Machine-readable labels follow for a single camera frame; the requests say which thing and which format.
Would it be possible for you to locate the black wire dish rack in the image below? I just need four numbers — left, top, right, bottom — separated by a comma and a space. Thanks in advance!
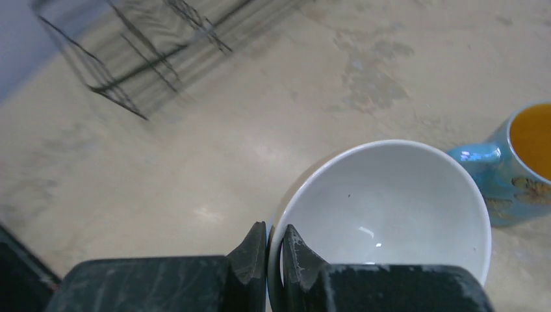
30, 0, 302, 122

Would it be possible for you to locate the white ceramic bowl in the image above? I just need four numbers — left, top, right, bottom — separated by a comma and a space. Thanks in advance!
267, 140, 491, 311

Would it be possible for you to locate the blue butterfly mug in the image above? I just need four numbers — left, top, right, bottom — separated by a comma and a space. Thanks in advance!
447, 101, 550, 227

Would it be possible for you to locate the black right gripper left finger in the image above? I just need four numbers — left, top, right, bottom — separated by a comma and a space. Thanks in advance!
46, 222, 266, 311

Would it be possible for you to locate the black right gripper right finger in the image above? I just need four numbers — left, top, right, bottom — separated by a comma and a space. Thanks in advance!
282, 225, 494, 312

